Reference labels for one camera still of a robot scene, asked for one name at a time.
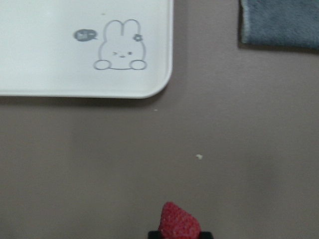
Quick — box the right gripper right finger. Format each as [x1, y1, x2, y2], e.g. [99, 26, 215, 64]
[199, 231, 214, 239]

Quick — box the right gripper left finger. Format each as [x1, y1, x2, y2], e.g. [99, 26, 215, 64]
[148, 231, 161, 239]

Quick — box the red strawberry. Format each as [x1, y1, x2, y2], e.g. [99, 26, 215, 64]
[158, 202, 201, 239]

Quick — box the cream rabbit tray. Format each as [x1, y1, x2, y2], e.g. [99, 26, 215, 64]
[0, 0, 174, 99]

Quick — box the grey folded cloth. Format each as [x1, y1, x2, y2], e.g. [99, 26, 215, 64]
[240, 0, 319, 50]

